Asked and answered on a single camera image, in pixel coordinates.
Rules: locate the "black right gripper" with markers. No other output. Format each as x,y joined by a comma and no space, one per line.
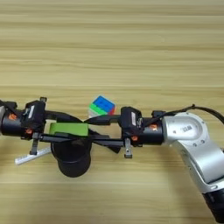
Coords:
151,134

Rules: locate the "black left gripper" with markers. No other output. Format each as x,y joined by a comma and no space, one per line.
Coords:
11,124

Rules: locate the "green rectangular block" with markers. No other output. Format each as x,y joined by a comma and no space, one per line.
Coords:
68,129

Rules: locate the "multicoloured puzzle cube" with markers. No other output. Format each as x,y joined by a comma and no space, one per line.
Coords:
102,105

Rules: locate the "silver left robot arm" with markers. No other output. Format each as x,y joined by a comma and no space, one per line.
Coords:
1,115

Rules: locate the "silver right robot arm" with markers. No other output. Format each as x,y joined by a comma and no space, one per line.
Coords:
192,145

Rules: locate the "right gripper labelled black box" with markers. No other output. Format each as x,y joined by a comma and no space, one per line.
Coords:
129,119

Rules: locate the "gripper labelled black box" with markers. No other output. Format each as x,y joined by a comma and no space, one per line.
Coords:
35,113
129,119

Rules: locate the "left gripper labelled black box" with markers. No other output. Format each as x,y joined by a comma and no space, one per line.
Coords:
35,113

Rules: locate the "black round cup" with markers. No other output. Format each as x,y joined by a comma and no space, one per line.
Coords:
73,160

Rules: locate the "white pen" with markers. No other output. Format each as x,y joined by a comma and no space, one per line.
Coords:
26,157

